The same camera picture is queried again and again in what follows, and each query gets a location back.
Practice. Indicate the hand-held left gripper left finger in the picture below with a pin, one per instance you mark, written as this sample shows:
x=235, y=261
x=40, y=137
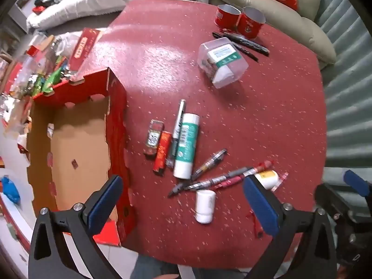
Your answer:
x=104, y=206

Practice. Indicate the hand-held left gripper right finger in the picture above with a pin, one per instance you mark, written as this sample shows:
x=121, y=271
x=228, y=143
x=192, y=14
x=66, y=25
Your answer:
x=260, y=206

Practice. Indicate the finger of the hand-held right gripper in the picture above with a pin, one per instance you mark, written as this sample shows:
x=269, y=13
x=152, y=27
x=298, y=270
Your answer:
x=328, y=197
x=357, y=181

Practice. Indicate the white bottle yellow label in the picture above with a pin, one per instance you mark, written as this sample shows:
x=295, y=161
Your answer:
x=267, y=180

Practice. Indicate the red pen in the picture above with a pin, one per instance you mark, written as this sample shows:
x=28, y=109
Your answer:
x=247, y=173

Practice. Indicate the grey grip clear pen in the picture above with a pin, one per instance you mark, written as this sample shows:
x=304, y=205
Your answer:
x=209, y=181

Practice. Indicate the red cardboard box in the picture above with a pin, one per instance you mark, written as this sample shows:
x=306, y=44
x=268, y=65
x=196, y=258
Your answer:
x=81, y=139

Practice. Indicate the orange red tube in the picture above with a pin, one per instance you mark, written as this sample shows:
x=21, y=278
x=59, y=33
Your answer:
x=162, y=154

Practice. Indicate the silver marker pen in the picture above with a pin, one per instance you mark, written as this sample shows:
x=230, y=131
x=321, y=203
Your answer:
x=178, y=128

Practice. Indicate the clear plastic container green label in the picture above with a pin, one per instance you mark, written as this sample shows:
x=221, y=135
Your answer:
x=223, y=61

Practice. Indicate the red ribbon scrap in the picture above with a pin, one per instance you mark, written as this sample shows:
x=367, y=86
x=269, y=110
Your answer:
x=255, y=223

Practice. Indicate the clear red plastic wrapper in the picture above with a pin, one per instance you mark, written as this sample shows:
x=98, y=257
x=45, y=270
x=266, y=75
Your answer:
x=281, y=181

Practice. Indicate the small white bottle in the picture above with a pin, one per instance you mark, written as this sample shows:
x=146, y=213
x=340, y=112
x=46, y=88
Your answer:
x=205, y=206

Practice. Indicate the clear barrel pen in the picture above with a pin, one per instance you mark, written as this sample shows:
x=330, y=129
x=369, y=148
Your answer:
x=210, y=162

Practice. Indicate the green white glue stick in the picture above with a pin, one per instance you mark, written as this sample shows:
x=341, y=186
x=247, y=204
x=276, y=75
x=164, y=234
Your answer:
x=186, y=148

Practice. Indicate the blue plastic bag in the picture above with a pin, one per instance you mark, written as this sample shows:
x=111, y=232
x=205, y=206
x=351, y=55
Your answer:
x=10, y=190

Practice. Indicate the pile of snack packets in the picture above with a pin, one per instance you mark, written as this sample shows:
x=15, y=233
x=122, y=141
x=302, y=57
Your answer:
x=49, y=78

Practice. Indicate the long red gift box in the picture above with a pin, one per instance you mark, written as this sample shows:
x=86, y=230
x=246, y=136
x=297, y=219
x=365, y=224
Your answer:
x=85, y=49

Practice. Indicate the black pen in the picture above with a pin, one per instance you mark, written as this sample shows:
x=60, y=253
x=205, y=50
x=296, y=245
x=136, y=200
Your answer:
x=238, y=48
x=250, y=43

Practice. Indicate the beige sofa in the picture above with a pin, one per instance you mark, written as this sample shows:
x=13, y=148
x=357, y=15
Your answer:
x=290, y=20

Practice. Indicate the white bedding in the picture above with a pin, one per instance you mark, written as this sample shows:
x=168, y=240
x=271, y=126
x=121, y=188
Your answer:
x=87, y=3

